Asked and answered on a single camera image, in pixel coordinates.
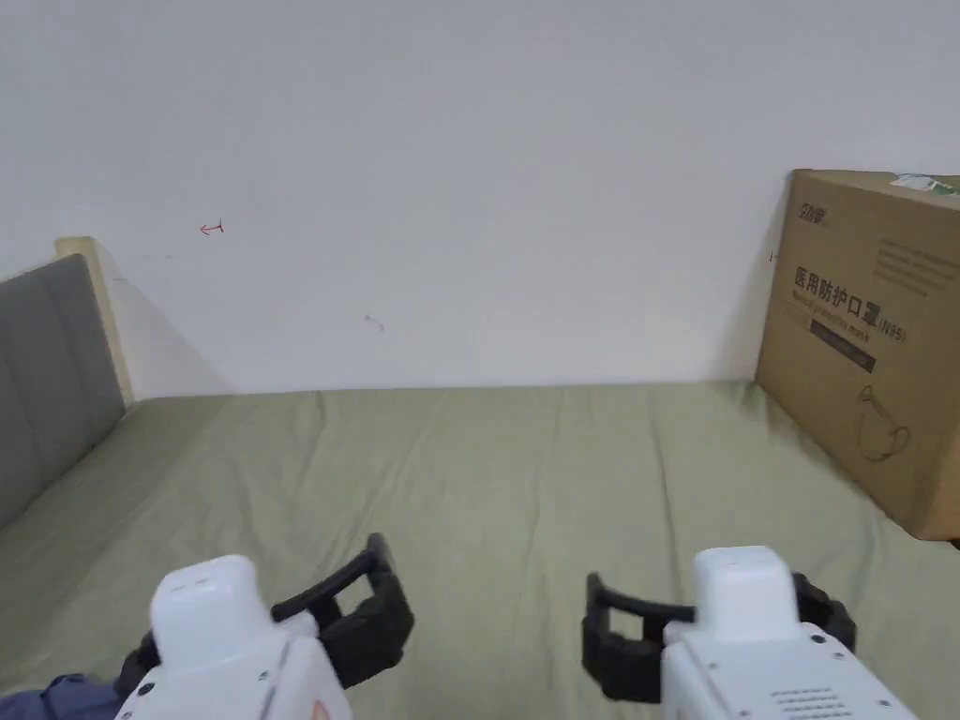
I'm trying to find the grey padded headboard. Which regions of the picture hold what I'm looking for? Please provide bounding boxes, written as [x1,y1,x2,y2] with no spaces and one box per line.
[0,236,137,530]

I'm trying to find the brown cardboard carton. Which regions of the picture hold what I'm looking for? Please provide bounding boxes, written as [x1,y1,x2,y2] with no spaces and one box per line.
[753,168,960,543]

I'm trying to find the dark blue garment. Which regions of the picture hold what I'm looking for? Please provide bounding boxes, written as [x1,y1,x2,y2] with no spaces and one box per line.
[33,672,126,720]

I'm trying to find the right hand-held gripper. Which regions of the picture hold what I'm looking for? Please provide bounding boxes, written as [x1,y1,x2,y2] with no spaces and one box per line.
[580,547,921,720]

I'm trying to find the bed with pale green sheet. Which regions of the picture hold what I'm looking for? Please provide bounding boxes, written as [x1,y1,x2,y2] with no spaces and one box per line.
[0,381,960,720]

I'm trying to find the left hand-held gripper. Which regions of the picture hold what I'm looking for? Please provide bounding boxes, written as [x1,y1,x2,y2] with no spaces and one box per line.
[112,532,416,720]

